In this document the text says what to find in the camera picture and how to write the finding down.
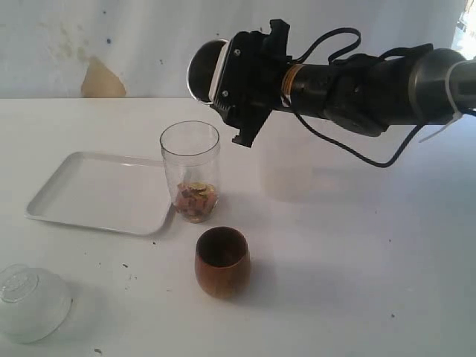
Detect stainless steel cup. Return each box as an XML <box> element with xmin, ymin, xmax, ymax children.
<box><xmin>187</xmin><ymin>39</ymin><xmax>228</xmax><ymax>105</ymax></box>

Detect clear plastic tumbler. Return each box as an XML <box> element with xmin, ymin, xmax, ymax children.
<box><xmin>159</xmin><ymin>120</ymin><xmax>220</xmax><ymax>209</ymax></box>

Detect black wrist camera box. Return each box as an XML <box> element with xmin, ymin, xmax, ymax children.
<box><xmin>210</xmin><ymin>31</ymin><xmax>264</xmax><ymax>125</ymax></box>

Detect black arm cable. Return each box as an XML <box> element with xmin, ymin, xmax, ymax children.
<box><xmin>289</xmin><ymin>26</ymin><xmax>425</xmax><ymax>168</ymax></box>

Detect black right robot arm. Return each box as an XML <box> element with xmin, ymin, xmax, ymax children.
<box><xmin>222</xmin><ymin>19</ymin><xmax>475</xmax><ymax>146</ymax></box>

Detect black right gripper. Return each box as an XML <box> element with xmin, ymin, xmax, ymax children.
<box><xmin>232</xmin><ymin>19</ymin><xmax>290</xmax><ymax>148</ymax></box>

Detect clear dome lid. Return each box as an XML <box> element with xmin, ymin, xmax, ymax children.
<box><xmin>1</xmin><ymin>264</ymin><xmax>72</xmax><ymax>344</ymax></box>

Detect white zip tie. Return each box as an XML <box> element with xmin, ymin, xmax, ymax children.
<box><xmin>415</xmin><ymin>59</ymin><xmax>475</xmax><ymax>143</ymax></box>

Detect brown chunks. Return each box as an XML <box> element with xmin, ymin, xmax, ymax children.
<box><xmin>174</xmin><ymin>182</ymin><xmax>219</xmax><ymax>223</ymax></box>

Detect brown wooden cup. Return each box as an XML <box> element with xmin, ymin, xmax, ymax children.
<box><xmin>195</xmin><ymin>226</ymin><xmax>251</xmax><ymax>299</ymax></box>

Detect white rectangular plastic tray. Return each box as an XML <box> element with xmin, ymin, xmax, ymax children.
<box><xmin>25</xmin><ymin>152</ymin><xmax>171</xmax><ymax>237</ymax></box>

